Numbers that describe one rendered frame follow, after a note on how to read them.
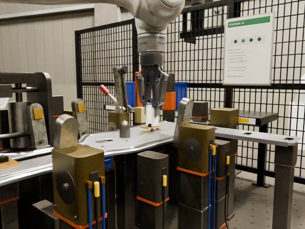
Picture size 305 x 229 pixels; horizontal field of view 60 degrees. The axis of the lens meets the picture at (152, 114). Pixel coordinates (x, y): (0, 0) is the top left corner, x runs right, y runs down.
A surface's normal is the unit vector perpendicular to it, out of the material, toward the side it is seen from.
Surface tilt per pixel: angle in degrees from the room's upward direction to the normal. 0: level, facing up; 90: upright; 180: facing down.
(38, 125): 78
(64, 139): 102
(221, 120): 90
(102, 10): 90
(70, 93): 90
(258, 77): 90
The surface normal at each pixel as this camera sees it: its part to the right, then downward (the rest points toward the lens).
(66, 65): -0.37, 0.11
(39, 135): 0.74, -0.13
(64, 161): -0.65, 0.10
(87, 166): 0.76, 0.08
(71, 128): 0.74, 0.29
